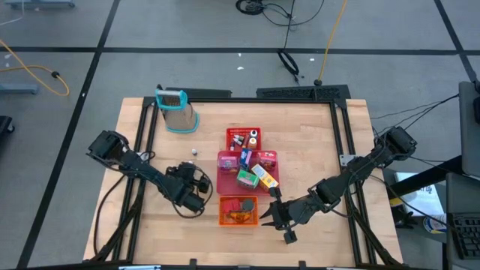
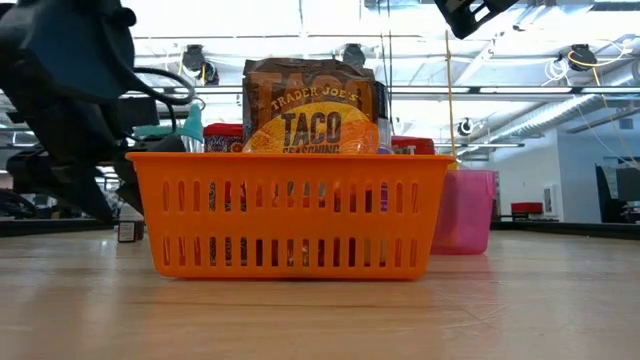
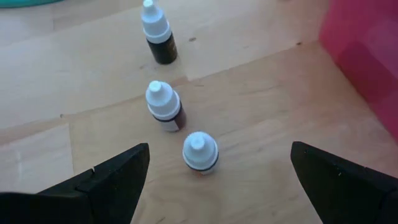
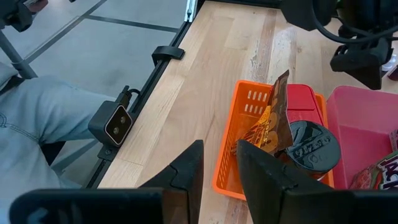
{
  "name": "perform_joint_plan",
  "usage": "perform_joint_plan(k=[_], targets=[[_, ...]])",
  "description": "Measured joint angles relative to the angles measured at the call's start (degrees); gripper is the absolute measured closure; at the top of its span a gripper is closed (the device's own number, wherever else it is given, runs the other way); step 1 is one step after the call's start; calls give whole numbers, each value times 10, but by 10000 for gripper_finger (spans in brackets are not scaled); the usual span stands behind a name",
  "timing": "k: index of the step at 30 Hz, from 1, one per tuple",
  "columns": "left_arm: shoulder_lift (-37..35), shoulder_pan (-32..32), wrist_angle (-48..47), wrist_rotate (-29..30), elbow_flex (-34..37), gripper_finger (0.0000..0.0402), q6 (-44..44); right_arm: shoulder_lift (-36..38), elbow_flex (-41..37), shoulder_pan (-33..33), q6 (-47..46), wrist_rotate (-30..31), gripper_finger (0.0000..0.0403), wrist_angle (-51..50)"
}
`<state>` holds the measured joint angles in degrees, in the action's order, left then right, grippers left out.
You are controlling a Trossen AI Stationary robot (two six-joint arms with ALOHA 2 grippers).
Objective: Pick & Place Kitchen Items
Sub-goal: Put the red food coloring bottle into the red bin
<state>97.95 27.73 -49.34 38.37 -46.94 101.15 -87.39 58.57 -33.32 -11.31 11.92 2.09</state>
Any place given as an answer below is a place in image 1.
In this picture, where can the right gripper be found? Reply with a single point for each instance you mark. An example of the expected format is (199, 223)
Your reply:
(296, 212)

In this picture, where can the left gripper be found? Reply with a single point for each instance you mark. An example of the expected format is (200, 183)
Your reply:
(189, 183)

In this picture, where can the black-lidded spice jar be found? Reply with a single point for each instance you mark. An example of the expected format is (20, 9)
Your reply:
(248, 205)

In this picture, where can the yellow mini cereal box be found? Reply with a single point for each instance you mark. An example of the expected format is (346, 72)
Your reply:
(264, 178)

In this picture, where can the pink mini cereal box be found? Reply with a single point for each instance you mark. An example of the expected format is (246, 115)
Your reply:
(228, 164)

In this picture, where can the orange slotted plastic basket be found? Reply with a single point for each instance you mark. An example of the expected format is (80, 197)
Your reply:
(222, 223)

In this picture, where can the red Froot Loops cereal box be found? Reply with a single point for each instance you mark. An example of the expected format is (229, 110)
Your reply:
(267, 160)

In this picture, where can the small food colouring bottle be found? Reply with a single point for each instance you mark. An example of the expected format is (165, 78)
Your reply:
(238, 137)
(237, 142)
(245, 141)
(232, 147)

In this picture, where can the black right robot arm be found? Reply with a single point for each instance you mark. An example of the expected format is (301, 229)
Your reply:
(356, 171)

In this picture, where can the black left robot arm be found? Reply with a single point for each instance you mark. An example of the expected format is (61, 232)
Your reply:
(150, 174)

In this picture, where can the pink plastic bin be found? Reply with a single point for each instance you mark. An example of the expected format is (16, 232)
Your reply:
(225, 185)

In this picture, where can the small red mesh basket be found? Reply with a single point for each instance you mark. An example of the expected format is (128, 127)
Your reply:
(234, 132)

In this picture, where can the orange-capped squeeze bottle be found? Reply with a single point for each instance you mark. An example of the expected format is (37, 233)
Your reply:
(252, 143)

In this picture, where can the black-capped squeeze bottle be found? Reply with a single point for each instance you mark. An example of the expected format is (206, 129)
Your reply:
(254, 133)

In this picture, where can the perforated black flat box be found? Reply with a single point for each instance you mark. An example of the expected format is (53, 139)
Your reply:
(303, 92)

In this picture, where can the white paper sheet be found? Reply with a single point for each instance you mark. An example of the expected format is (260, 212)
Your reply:
(423, 198)

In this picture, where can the black diagonal beam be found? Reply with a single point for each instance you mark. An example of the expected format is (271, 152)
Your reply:
(427, 178)

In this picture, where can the grey flat panel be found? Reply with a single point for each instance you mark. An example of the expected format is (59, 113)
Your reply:
(463, 193)

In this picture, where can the black floor object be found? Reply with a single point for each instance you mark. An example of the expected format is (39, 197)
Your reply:
(5, 124)

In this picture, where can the black keyboard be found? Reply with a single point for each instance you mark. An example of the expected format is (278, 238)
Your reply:
(467, 236)

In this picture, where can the grey stand foot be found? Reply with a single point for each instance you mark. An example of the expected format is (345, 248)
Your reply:
(18, 89)

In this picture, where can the grey cart base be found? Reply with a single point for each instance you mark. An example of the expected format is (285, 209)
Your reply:
(37, 3)

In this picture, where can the black metal table frame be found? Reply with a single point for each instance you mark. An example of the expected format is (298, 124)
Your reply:
(281, 101)

